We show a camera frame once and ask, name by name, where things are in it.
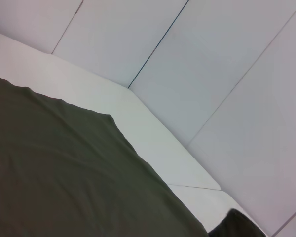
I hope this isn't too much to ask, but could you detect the dark green FREE T-shirt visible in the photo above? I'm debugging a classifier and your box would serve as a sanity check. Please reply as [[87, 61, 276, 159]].
[[0, 76, 209, 237]]

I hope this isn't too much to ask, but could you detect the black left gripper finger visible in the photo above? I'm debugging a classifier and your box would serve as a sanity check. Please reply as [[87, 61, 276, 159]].
[[208, 208, 268, 237]]

